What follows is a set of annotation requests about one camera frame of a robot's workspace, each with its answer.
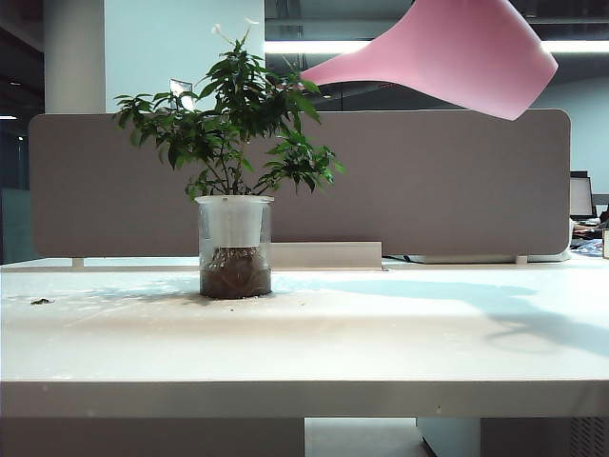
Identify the pink plastic watering can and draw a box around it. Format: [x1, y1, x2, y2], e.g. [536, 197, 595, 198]
[299, 0, 560, 121]

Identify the clear plastic plant pot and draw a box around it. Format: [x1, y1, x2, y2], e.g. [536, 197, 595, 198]
[193, 194, 276, 301]

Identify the green leafy plant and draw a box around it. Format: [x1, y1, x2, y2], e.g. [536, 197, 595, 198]
[112, 18, 347, 199]

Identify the grey-brown desk divider panel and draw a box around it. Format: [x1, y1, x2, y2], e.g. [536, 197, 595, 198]
[28, 109, 572, 259]

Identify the small white sign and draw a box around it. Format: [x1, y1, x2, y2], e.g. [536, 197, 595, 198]
[168, 78, 194, 111]

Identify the computer monitor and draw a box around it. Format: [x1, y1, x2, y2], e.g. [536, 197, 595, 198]
[569, 176, 594, 218]

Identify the seated person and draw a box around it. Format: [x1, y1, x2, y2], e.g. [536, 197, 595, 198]
[573, 203, 609, 240]

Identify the grey panel with vent grille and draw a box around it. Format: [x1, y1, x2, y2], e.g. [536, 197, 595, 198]
[479, 416, 609, 457]

